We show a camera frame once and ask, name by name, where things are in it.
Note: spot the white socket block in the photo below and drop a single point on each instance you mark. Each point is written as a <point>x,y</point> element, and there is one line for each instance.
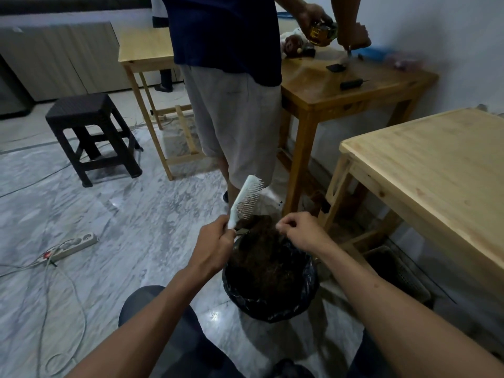
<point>275,196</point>

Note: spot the small black device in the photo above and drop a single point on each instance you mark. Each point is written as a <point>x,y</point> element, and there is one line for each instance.
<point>309,52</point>

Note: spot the dark brown wooden table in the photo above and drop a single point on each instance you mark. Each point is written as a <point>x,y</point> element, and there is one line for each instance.
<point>315,90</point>

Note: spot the brown plush bear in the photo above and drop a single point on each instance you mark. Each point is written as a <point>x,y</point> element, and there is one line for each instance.
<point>293,45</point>

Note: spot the white perforated plastic basket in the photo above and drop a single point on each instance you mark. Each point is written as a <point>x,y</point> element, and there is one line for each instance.
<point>401,271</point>

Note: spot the person's left hand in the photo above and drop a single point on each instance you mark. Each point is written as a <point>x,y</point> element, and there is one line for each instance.
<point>214,248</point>

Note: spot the small flat black cover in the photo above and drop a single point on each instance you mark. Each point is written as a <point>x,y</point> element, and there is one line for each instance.
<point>336,67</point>

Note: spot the dark grey appliance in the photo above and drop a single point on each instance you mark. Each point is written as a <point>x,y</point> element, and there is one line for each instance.
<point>12,90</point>

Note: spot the person's leg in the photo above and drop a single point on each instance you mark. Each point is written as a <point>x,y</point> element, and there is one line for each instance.
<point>366,358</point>
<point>138,307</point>

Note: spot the person's left forearm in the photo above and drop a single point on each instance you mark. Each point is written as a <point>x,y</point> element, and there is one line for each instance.
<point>141,330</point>

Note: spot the person's left leg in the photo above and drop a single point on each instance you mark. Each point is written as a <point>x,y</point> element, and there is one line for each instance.
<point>138,307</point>

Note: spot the yellow toy car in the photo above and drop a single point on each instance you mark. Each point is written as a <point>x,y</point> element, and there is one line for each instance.
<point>321,33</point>

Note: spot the tall light wooden table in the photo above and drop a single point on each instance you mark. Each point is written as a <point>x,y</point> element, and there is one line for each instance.
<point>143,45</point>

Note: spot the grey wooden cabinet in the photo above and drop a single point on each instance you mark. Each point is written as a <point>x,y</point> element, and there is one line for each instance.
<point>59,59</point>

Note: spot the person's dark shoe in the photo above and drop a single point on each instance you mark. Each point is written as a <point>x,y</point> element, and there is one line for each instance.
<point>289,370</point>

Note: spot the black plastic stool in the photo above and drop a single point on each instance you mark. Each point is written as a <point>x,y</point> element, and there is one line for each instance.
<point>78,108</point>

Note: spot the person's right forearm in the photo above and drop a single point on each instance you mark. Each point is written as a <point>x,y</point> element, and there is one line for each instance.
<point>409,322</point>

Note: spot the trash bin with black bag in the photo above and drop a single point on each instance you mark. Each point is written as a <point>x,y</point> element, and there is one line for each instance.
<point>269,309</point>

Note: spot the brown hair clump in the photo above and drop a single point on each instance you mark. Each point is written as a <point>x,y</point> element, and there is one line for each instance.
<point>267,283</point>
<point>260,248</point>

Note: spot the person's right hand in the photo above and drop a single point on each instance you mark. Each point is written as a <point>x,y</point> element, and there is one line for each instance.
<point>305,234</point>

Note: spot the person's right leg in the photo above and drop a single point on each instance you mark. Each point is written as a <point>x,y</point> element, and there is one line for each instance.
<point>366,358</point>

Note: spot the white power strip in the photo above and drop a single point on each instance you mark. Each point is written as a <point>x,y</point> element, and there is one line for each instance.
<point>73,246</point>

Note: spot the pink plastic box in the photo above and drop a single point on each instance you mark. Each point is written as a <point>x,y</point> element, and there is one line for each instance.
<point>405,62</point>

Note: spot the light blue hairbrush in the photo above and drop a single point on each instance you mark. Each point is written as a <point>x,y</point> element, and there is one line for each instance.
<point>246,198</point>

